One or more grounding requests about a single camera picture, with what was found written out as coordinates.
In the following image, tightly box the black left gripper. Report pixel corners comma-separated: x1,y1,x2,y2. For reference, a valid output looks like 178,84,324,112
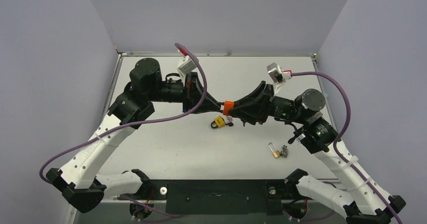
149,72,222,116

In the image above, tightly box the orange black padlock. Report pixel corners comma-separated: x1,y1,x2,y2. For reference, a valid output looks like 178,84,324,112
222,101,235,116

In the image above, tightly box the yellow padlock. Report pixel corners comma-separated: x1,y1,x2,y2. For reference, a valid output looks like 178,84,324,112
210,116,226,129

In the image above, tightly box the silver keys bunch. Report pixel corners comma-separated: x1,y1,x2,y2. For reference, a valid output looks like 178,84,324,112
225,116,234,127

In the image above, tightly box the brass padlock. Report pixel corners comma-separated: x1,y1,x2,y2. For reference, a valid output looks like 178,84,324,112
268,142,281,159

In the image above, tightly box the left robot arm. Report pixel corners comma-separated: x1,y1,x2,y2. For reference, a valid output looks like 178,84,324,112
41,55,208,213

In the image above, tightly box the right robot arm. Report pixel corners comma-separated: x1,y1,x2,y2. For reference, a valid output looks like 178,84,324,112
223,82,405,223

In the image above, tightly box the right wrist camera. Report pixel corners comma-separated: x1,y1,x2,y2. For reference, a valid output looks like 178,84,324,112
266,62,292,95

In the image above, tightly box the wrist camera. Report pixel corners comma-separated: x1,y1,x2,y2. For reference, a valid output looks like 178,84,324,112
266,62,292,95
177,55,197,81

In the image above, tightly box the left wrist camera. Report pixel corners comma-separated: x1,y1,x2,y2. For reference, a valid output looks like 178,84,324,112
177,55,197,81

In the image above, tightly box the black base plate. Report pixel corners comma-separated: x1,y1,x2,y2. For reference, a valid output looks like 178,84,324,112
119,179,305,215

